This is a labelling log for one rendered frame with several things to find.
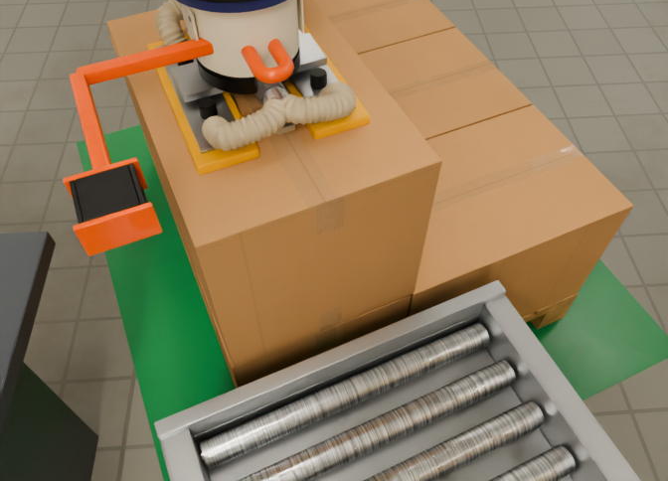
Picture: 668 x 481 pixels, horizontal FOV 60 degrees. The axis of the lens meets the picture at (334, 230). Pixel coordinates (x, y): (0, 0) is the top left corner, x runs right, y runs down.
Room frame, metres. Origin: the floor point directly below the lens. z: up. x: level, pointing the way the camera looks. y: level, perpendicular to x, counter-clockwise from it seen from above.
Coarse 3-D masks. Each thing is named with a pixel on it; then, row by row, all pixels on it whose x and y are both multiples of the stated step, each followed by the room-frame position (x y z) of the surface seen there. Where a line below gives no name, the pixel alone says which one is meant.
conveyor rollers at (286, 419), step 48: (480, 336) 0.53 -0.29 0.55; (336, 384) 0.43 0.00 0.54; (384, 384) 0.43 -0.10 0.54; (480, 384) 0.43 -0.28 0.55; (240, 432) 0.34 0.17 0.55; (288, 432) 0.35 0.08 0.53; (384, 432) 0.34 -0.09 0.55; (480, 432) 0.34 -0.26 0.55; (528, 432) 0.35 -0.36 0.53; (240, 480) 0.26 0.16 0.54; (288, 480) 0.26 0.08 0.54; (384, 480) 0.26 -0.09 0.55; (432, 480) 0.26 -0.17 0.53; (528, 480) 0.26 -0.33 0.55
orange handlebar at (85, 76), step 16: (160, 48) 0.72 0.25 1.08; (176, 48) 0.72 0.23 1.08; (192, 48) 0.73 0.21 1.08; (208, 48) 0.73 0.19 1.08; (272, 48) 0.73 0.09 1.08; (96, 64) 0.68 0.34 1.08; (112, 64) 0.68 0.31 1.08; (128, 64) 0.69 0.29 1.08; (144, 64) 0.69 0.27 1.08; (160, 64) 0.70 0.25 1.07; (256, 64) 0.68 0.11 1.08; (288, 64) 0.69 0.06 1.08; (80, 80) 0.65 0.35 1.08; (96, 80) 0.67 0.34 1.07; (272, 80) 0.66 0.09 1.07; (80, 96) 0.61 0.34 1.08; (80, 112) 0.58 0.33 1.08; (96, 112) 0.60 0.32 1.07; (96, 128) 0.55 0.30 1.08; (96, 144) 0.52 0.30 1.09; (96, 160) 0.49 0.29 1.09
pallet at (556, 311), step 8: (144, 136) 1.53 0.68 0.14; (176, 224) 1.13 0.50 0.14; (200, 288) 0.89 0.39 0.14; (576, 296) 0.87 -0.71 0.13; (552, 304) 0.84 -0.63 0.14; (560, 304) 0.85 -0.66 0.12; (568, 304) 0.87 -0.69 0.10; (208, 312) 0.88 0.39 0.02; (536, 312) 0.82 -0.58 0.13; (544, 312) 0.83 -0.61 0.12; (552, 312) 0.84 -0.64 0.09; (560, 312) 0.86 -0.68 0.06; (528, 320) 0.80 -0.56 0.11; (536, 320) 0.85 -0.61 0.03; (544, 320) 0.84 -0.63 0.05; (552, 320) 0.85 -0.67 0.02; (536, 328) 0.84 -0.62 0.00; (232, 376) 0.62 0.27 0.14
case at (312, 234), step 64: (384, 128) 0.70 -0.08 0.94; (192, 192) 0.57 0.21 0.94; (256, 192) 0.57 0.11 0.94; (320, 192) 0.57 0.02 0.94; (384, 192) 0.59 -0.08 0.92; (192, 256) 0.65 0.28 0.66; (256, 256) 0.50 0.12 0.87; (320, 256) 0.54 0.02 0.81; (384, 256) 0.60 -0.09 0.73; (256, 320) 0.49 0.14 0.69; (320, 320) 0.54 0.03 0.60
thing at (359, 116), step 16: (304, 32) 0.94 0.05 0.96; (320, 48) 0.89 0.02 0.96; (288, 80) 0.80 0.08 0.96; (304, 80) 0.79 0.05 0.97; (320, 80) 0.77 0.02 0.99; (336, 80) 0.79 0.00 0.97; (304, 96) 0.75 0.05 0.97; (352, 112) 0.72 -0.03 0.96; (320, 128) 0.68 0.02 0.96; (336, 128) 0.69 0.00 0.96; (352, 128) 0.70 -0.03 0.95
